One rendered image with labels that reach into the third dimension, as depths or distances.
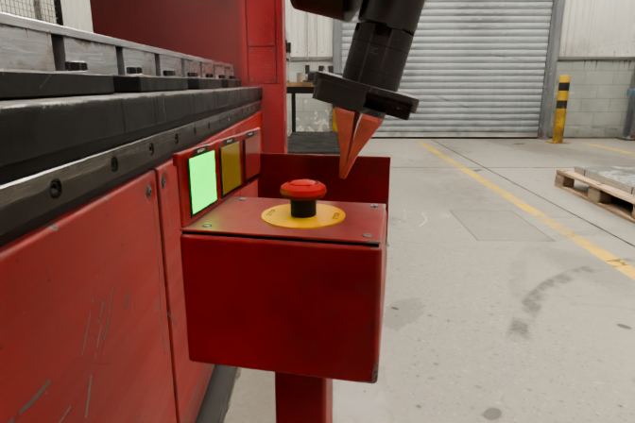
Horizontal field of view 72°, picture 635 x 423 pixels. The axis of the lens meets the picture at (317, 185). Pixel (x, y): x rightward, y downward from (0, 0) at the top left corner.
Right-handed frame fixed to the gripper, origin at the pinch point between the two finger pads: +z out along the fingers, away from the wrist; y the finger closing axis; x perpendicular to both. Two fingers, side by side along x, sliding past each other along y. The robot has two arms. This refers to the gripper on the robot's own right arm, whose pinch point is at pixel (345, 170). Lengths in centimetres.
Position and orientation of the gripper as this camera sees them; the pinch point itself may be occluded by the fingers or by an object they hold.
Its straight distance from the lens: 46.2
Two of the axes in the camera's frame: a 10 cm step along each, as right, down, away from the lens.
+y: -9.5, -2.9, 1.2
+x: -1.9, 2.3, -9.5
